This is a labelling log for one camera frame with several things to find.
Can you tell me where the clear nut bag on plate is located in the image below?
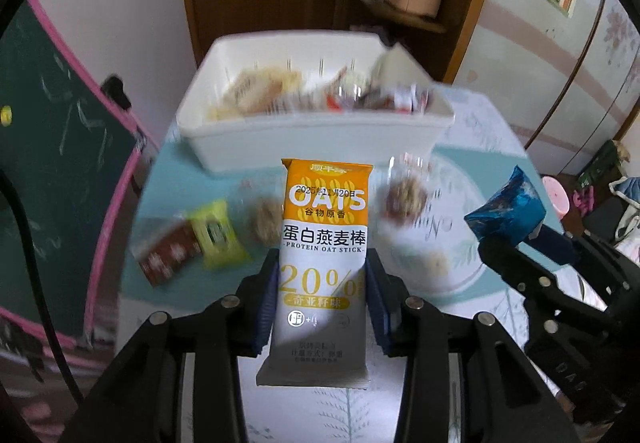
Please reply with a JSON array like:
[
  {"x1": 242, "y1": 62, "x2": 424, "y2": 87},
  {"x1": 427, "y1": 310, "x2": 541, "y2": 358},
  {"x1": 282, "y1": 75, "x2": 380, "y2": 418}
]
[{"x1": 384, "y1": 152, "x2": 431, "y2": 226}]

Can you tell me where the red brown snack packet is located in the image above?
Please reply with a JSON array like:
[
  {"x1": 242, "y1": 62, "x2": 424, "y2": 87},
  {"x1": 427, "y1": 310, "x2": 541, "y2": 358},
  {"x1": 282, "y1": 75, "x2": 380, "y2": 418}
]
[{"x1": 130, "y1": 218, "x2": 202, "y2": 287}]

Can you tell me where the white plastic storage bin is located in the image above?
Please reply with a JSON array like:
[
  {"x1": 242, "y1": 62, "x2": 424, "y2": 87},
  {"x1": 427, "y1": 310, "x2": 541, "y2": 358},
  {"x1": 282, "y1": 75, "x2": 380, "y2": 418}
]
[{"x1": 176, "y1": 30, "x2": 454, "y2": 173}]

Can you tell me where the green wrapped snack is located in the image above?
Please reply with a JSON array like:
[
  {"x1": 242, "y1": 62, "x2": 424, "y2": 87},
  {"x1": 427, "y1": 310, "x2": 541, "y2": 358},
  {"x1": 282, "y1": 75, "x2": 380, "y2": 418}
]
[{"x1": 186, "y1": 199, "x2": 250, "y2": 270}]

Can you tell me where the silver red snack packet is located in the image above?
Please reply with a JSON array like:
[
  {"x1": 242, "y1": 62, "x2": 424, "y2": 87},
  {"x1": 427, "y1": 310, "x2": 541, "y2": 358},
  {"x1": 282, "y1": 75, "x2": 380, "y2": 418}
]
[{"x1": 303, "y1": 68, "x2": 430, "y2": 114}]

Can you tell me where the clear nut snack bag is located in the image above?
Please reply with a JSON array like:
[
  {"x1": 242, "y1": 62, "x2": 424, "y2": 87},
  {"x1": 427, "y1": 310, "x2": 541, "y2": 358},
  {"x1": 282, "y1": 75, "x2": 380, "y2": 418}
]
[{"x1": 241, "y1": 180, "x2": 283, "y2": 248}]

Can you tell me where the blue snack packet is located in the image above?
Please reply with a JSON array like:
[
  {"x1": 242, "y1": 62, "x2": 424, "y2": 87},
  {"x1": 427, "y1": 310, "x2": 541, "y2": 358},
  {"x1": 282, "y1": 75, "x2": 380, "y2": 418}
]
[{"x1": 464, "y1": 166, "x2": 546, "y2": 247}]

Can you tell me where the black chalkboard knob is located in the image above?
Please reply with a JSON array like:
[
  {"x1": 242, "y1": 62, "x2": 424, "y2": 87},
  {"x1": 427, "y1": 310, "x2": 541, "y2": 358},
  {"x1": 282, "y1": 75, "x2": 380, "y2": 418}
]
[{"x1": 101, "y1": 74, "x2": 131, "y2": 112}]

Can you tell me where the green chalkboard pink frame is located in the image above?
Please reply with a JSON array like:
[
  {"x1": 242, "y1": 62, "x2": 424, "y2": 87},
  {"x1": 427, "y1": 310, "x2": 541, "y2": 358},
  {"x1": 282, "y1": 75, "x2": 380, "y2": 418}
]
[{"x1": 1, "y1": 0, "x2": 145, "y2": 349}]

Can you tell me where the orange white oats bar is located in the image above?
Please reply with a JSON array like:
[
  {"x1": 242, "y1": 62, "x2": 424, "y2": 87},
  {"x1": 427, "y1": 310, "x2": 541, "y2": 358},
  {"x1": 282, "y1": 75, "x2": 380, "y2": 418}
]
[{"x1": 256, "y1": 159, "x2": 372, "y2": 388}]

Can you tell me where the pink plastic stool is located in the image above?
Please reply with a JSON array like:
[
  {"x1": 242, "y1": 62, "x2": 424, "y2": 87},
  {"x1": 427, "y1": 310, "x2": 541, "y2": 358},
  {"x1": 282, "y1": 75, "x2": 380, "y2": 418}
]
[{"x1": 541, "y1": 175, "x2": 570, "y2": 220}]

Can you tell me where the brown paper snack pack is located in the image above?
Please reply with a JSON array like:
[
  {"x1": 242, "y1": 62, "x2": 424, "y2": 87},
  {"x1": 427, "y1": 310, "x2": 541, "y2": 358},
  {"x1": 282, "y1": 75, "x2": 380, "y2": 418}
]
[{"x1": 206, "y1": 67, "x2": 303, "y2": 121}]

